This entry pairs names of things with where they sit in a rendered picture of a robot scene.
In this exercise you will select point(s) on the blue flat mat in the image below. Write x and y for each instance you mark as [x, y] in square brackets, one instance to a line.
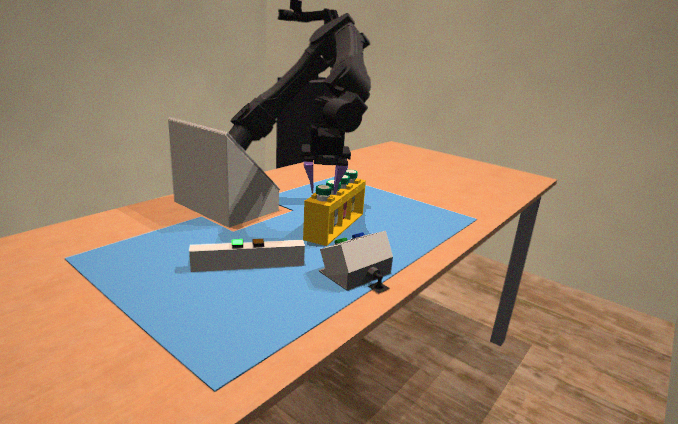
[221, 324]

